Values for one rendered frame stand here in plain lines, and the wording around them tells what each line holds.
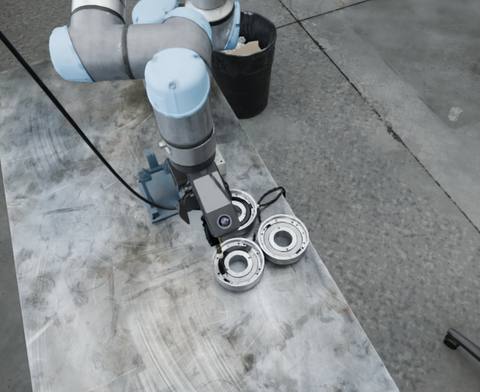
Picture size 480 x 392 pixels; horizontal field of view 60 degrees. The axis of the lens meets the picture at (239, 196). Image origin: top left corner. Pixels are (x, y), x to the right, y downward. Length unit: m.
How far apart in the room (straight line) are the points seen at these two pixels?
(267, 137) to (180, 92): 1.66
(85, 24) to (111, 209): 0.48
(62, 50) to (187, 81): 0.21
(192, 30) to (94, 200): 0.55
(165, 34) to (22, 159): 0.68
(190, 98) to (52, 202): 0.63
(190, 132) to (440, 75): 2.22
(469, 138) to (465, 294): 0.84
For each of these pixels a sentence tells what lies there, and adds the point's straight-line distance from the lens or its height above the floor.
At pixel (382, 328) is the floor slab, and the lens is 1.74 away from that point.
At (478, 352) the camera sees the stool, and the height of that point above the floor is 0.09.
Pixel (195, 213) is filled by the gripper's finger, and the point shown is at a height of 1.00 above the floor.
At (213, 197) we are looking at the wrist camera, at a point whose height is 1.09.
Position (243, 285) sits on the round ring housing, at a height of 0.84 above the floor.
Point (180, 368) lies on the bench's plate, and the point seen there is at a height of 0.80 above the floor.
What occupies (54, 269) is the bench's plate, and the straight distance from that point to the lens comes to 0.98.
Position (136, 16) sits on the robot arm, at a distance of 1.11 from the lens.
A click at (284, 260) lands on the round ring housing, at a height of 0.83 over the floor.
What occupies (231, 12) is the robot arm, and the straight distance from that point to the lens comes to 1.08.
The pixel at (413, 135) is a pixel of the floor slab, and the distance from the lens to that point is 2.28.
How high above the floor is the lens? 1.61
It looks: 57 degrees down
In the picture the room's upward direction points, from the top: 4 degrees counter-clockwise
